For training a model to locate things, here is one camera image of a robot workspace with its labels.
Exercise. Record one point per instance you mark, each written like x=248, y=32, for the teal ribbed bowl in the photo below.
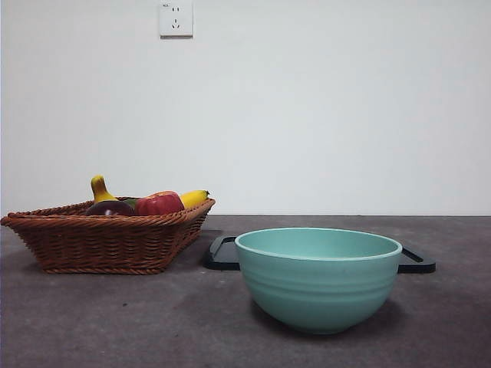
x=318, y=283

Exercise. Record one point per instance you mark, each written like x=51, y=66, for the dark red plum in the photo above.
x=109, y=209

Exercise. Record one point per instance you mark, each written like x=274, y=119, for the red apple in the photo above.
x=159, y=203

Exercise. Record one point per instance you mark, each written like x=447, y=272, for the green avocado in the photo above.
x=132, y=202

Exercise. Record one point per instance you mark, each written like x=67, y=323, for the yellow banana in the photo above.
x=100, y=189

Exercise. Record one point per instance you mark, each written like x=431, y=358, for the brown wicker basket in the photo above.
x=96, y=245

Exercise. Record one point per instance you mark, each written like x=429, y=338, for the dark green flat tray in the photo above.
x=418, y=264

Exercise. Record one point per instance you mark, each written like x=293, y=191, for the white wall socket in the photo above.
x=176, y=19

